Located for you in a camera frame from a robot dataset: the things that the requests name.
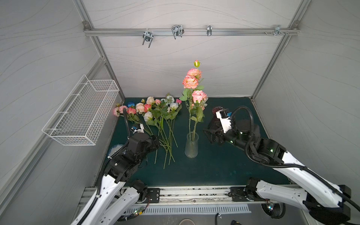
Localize red ribbed glass vase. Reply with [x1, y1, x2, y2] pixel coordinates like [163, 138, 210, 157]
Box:
[211, 106, 224, 130]

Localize clear glass vase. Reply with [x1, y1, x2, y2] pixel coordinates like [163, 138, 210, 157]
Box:
[185, 132, 199, 158]

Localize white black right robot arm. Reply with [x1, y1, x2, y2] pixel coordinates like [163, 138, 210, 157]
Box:
[204, 106, 360, 225]

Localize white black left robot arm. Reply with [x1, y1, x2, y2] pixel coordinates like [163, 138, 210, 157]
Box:
[73, 125, 160, 225]

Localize pink rose flower bunch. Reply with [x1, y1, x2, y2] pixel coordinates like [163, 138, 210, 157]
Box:
[112, 94, 182, 168]

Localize metal hook clamp left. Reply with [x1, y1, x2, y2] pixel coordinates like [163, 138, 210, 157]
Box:
[142, 30, 154, 48]

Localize metal hook clamp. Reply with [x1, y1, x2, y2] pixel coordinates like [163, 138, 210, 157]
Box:
[142, 30, 154, 48]
[171, 25, 184, 39]

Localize metal hook clamp middle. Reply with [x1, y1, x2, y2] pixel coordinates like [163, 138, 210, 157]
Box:
[171, 25, 184, 39]

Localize metal bolt clamp right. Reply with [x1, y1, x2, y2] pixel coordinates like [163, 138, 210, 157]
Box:
[264, 25, 289, 37]

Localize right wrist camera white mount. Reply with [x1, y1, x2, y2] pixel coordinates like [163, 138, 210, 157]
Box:
[216, 109, 232, 134]

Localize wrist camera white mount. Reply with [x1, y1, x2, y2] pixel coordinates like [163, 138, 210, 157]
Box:
[130, 123, 144, 134]
[216, 109, 232, 134]

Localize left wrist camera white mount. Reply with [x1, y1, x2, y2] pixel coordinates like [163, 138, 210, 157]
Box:
[130, 123, 144, 134]

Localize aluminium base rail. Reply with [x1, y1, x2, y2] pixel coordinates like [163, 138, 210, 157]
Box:
[81, 185, 302, 204]

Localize white slotted cable duct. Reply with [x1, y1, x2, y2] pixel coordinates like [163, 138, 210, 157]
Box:
[142, 204, 251, 215]

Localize white wire basket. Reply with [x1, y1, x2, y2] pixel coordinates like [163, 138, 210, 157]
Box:
[42, 75, 119, 146]

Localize metal ring clamp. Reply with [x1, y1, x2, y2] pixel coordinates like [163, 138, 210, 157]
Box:
[207, 25, 212, 37]

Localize aluminium crossbar rail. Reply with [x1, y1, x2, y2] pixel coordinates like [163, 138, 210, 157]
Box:
[84, 26, 300, 37]

